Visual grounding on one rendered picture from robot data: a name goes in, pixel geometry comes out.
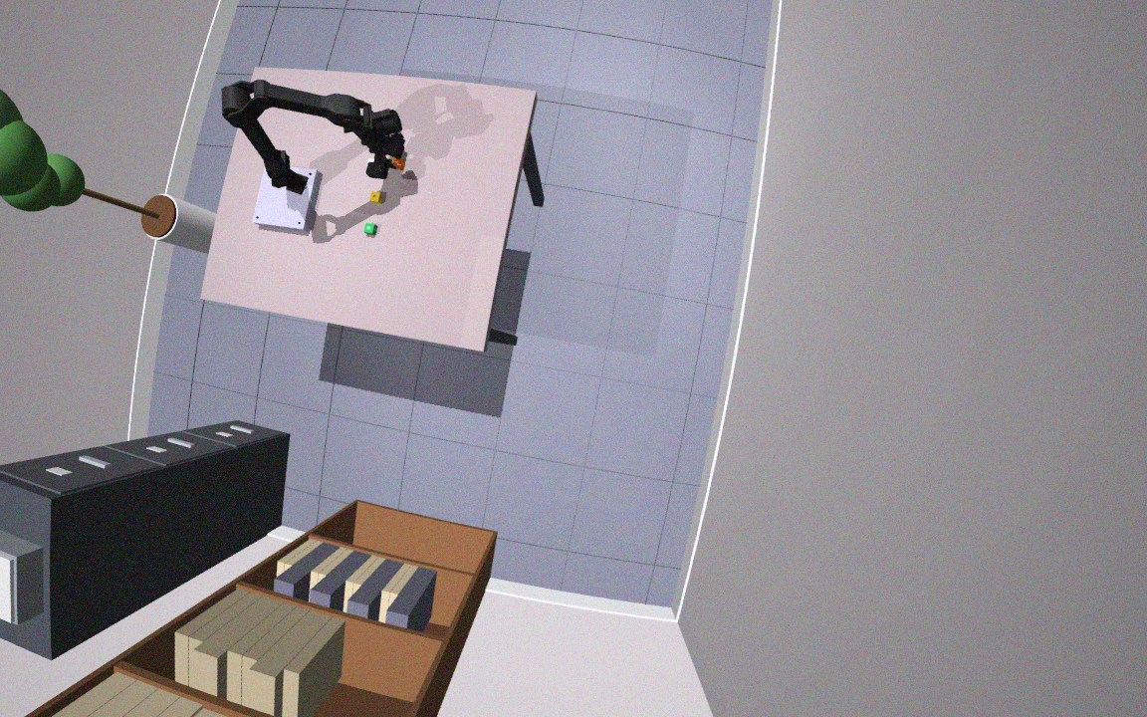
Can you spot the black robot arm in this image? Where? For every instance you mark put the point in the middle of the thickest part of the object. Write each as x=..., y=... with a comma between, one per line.
x=343, y=110

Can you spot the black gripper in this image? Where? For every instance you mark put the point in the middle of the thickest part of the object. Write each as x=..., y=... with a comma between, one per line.
x=379, y=168

